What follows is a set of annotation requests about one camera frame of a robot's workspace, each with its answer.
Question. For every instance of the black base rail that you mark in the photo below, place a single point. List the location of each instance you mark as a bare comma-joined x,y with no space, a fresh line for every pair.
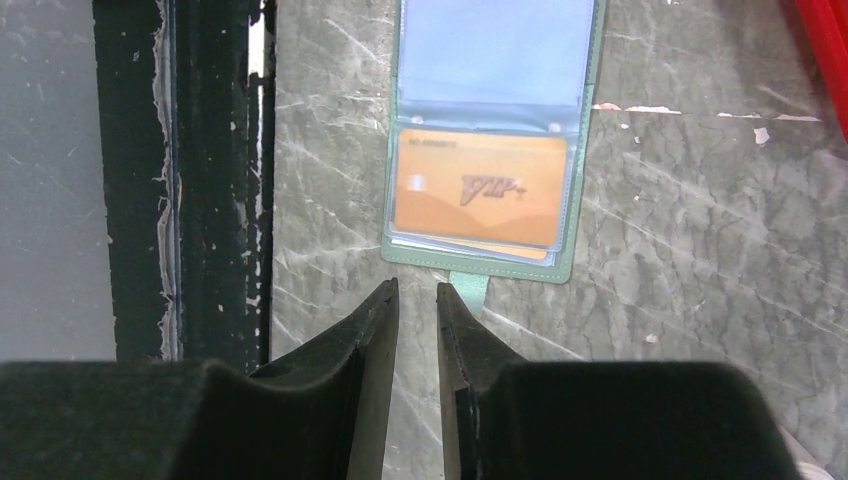
186,99

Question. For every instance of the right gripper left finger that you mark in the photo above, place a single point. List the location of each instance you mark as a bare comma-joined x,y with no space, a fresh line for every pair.
318,412

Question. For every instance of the red plastic bin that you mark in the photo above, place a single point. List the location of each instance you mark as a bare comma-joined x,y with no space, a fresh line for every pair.
825,22

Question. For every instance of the orange VIP card in holder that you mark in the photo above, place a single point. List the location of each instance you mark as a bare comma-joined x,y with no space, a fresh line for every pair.
489,187

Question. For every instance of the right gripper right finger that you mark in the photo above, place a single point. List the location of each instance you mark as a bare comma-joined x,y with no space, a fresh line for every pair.
506,417

